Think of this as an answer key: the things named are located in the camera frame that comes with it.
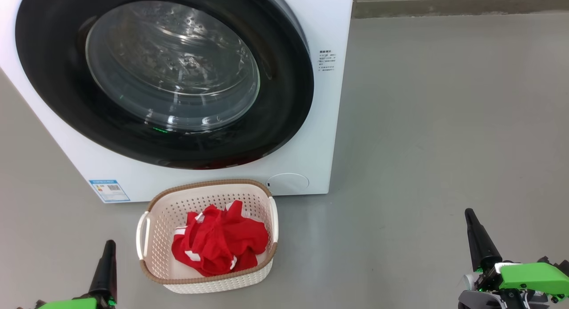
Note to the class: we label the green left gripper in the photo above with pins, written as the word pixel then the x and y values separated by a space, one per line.
pixel 75 304

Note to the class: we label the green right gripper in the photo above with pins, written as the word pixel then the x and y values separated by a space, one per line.
pixel 529 278

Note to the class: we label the red and white garment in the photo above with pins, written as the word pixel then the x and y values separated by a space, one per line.
pixel 222 242

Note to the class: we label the black round glass washer door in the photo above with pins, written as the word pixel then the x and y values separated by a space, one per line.
pixel 289 100

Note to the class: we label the cream perforated laundry basket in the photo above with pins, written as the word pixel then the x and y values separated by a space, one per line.
pixel 169 211

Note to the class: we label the white front-load washing machine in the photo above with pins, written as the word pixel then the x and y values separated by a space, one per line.
pixel 324 144

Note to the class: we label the blue energy label sticker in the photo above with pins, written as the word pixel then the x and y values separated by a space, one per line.
pixel 110 190

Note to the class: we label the round white filter cover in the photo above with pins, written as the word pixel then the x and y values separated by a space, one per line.
pixel 288 183

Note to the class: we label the grey wall baseboard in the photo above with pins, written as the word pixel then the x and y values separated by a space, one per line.
pixel 444 7

